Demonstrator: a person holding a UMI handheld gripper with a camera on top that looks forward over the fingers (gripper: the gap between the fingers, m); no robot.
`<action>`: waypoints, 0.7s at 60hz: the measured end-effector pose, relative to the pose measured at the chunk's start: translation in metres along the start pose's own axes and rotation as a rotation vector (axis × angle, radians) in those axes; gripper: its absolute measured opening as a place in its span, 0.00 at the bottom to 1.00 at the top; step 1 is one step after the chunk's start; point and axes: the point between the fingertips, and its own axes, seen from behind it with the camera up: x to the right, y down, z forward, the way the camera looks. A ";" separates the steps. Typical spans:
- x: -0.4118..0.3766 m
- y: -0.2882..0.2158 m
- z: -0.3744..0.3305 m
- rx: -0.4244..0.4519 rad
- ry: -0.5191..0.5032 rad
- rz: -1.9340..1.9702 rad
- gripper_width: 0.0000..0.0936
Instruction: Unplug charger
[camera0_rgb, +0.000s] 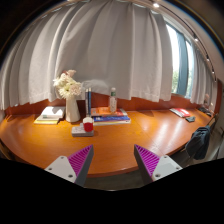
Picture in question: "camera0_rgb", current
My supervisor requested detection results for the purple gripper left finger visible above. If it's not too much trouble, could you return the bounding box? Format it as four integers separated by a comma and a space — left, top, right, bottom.
45, 145, 94, 186

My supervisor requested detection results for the blue upright book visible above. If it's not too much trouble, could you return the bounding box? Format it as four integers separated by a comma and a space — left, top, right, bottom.
88, 88, 92, 117

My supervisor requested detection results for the small dark grey object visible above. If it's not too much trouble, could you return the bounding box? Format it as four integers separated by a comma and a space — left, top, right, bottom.
186, 116, 196, 123

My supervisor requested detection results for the right side white curtain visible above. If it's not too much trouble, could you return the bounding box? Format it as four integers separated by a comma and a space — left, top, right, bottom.
190, 45, 217, 111

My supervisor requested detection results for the grey power strip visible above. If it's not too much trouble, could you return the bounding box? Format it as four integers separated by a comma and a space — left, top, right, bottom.
71, 123, 94, 137

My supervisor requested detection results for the white curtain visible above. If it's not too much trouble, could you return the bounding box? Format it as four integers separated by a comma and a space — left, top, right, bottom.
190, 45, 217, 111
0, 0, 172, 110

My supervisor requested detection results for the clear plastic water bottle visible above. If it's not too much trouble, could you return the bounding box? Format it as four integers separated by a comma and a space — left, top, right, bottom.
109, 87, 117, 113

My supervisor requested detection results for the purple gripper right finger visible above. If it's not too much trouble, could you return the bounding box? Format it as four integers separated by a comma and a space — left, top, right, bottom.
134, 144, 182, 185

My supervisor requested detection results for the blue flat book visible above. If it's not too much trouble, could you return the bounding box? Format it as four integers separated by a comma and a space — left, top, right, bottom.
93, 116, 130, 122

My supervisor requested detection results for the orange flat book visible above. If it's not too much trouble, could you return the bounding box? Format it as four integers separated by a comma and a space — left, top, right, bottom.
91, 107, 127, 116

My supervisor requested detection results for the red white magazine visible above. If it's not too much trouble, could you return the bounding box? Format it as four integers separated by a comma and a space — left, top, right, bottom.
170, 108, 190, 118

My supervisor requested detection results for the open white book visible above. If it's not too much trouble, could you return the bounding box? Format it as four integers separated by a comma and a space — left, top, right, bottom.
41, 106, 65, 119

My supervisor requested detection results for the white pink flower bouquet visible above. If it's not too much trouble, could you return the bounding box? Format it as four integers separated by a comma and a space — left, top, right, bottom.
53, 70, 81, 99

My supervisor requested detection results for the yellow flat book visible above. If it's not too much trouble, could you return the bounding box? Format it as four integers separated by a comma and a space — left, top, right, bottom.
34, 116, 59, 125

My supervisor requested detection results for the red white charger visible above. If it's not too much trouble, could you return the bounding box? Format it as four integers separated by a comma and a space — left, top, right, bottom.
83, 117, 93, 132

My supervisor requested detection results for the white ceramic vase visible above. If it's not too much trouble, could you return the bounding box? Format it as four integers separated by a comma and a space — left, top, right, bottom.
66, 96, 80, 123

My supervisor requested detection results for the window with blue frame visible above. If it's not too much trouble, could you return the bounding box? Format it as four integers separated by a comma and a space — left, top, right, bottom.
166, 23, 193, 98

